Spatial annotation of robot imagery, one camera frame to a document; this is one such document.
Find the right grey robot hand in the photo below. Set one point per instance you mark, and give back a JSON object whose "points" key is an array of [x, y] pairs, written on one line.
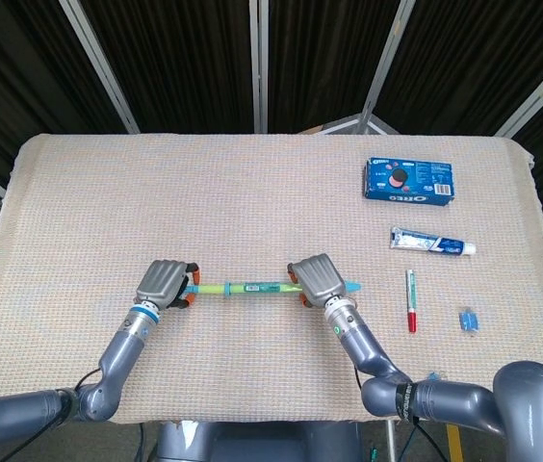
{"points": [[317, 279]]}

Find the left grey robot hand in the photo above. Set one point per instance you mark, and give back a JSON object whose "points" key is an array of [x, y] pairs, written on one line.
{"points": [[161, 281]]}

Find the green blue toothbrush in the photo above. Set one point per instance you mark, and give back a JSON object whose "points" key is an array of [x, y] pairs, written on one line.
{"points": [[252, 287]]}

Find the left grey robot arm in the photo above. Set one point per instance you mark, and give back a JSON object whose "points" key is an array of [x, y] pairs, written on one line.
{"points": [[117, 351]]}

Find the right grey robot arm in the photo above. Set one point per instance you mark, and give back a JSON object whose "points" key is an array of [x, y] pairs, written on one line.
{"points": [[363, 346]]}

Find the white blue toothpaste tube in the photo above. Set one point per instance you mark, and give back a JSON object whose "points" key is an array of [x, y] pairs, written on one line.
{"points": [[425, 241]]}

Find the white marker pen red cap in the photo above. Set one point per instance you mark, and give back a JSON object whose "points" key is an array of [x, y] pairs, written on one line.
{"points": [[411, 298]]}

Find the beige woven tablecloth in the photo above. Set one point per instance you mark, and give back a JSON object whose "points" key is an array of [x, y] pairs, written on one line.
{"points": [[252, 192]]}

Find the blue Oreo cookie box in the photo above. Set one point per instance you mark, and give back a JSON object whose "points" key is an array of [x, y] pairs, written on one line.
{"points": [[406, 180]]}

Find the brown cardboard piece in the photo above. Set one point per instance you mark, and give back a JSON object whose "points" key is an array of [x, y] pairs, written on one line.
{"points": [[317, 130]]}

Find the small blue plastic clip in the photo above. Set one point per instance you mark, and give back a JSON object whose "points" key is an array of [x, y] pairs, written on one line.
{"points": [[468, 320]]}

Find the grey robot torso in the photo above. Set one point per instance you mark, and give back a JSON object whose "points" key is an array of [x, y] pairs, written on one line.
{"points": [[252, 443]]}

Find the white table leg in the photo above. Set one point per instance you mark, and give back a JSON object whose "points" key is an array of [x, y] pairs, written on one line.
{"points": [[390, 440]]}

